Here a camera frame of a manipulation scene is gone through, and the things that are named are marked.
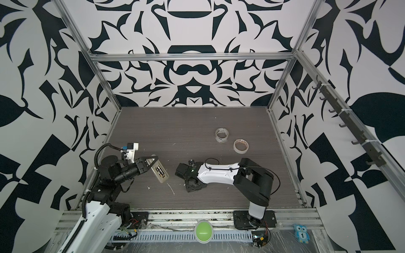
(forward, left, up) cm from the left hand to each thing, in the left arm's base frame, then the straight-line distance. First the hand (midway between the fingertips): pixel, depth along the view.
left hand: (157, 156), depth 72 cm
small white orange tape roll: (+16, -45, -21) cm, 52 cm away
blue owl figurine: (-29, -63, -19) cm, 72 cm away
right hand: (-7, -15, -21) cm, 27 cm away
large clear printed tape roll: (+25, -33, -20) cm, 46 cm away
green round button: (-27, -20, -19) cm, 39 cm away
